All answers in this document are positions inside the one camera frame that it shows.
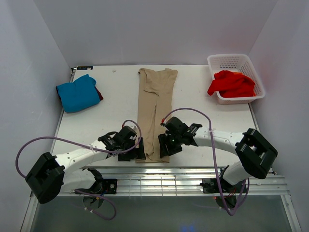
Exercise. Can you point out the red t shirt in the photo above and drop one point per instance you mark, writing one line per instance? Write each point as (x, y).
(231, 85)

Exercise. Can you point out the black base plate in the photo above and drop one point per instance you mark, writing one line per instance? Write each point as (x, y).
(210, 185)
(105, 186)

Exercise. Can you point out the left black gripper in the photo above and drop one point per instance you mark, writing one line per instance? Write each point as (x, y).
(132, 152)

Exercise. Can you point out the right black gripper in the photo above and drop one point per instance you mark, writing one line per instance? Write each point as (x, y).
(167, 148)

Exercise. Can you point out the folded blue t shirt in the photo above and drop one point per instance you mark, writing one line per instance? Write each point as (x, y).
(78, 95)

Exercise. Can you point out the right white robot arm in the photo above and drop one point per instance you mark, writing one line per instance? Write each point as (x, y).
(255, 153)

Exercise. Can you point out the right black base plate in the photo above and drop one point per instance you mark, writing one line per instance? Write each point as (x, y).
(210, 185)

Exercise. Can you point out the white plastic basket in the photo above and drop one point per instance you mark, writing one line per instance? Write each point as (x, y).
(236, 63)

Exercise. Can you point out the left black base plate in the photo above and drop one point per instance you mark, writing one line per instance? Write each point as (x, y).
(105, 186)

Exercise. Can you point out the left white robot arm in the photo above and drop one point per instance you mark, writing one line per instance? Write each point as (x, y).
(53, 174)

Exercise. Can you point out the aluminium frame rails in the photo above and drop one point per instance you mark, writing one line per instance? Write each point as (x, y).
(140, 181)

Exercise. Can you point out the orange t shirt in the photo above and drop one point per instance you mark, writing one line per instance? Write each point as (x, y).
(237, 72)

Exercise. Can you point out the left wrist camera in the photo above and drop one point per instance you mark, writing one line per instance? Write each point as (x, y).
(133, 127)

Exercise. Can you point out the beige t shirt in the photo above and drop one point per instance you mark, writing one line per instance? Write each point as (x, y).
(154, 103)

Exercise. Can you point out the folded dark red shirt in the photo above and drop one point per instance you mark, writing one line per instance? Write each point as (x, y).
(99, 94)

